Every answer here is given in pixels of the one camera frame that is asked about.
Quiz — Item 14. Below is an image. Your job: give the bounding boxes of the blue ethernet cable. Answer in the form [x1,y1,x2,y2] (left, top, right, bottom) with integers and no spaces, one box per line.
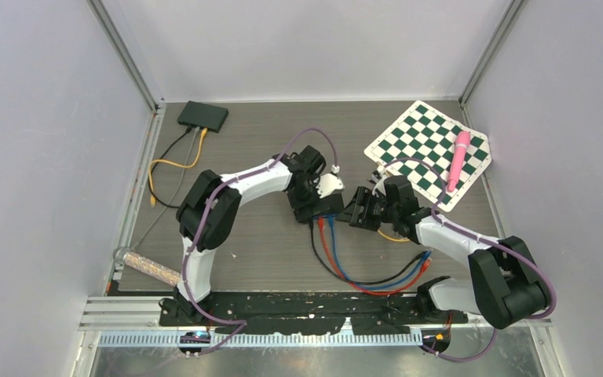
[326,215,433,291]

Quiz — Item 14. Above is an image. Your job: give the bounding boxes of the black ribbed network switch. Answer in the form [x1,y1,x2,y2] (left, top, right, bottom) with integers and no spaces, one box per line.
[294,192,345,224]

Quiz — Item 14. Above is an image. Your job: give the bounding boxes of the grey router cable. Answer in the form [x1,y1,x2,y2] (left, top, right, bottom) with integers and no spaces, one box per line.
[130,127,200,251]

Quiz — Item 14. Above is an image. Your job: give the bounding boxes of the clear glitter tube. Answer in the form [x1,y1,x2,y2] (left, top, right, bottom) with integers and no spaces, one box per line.
[113,247,181,287]

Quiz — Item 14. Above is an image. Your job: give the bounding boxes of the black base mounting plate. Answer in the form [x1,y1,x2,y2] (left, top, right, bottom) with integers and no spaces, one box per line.
[159,291,468,335]

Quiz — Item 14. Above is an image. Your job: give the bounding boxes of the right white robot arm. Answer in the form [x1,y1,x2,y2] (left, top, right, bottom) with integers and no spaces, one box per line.
[338,176,557,329]

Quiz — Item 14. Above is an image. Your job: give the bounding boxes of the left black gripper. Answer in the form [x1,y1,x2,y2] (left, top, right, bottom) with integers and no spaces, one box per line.
[288,175,331,225]

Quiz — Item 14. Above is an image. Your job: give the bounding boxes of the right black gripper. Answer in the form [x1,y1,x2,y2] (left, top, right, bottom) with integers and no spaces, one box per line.
[335,186,400,232]

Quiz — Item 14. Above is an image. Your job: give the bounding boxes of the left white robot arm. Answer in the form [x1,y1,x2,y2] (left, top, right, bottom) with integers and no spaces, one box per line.
[176,145,345,325]

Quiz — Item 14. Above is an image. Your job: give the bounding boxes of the pink cylindrical tube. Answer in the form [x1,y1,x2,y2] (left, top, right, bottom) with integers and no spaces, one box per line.
[447,130,471,192]

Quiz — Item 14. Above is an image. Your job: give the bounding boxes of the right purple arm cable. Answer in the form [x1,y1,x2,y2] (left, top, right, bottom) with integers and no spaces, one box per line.
[371,157,557,363]

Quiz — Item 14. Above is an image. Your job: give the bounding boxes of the green white checkered board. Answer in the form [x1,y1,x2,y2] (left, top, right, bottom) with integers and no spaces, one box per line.
[364,101,492,212]

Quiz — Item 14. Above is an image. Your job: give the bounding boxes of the red ethernet cable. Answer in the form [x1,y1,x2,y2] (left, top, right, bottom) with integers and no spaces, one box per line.
[316,217,433,297]

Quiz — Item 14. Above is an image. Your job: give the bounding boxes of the flat black router box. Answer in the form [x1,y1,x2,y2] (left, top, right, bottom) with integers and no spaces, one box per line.
[177,101,229,133]

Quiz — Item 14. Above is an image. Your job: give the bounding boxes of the black router cable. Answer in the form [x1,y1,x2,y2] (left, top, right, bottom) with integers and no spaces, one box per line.
[148,124,194,209]

